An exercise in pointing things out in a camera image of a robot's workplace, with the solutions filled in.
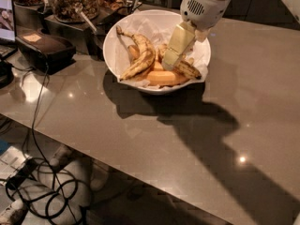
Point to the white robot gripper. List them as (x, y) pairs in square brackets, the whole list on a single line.
[(204, 9)]

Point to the spotted banana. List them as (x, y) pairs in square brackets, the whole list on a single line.
[(144, 60), (184, 67)]

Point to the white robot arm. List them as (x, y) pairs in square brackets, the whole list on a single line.
[(274, 12)]

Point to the yellow banana at bottom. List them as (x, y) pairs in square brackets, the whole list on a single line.
[(165, 78)]

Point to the white bowl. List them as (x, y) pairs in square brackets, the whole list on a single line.
[(125, 32)]

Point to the black tray with snacks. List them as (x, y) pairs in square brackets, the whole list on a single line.
[(113, 10)]

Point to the black rounded case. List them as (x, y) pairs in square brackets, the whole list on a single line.
[(46, 53)]

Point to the printed paper on floor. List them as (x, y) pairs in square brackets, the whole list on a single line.
[(11, 161)]

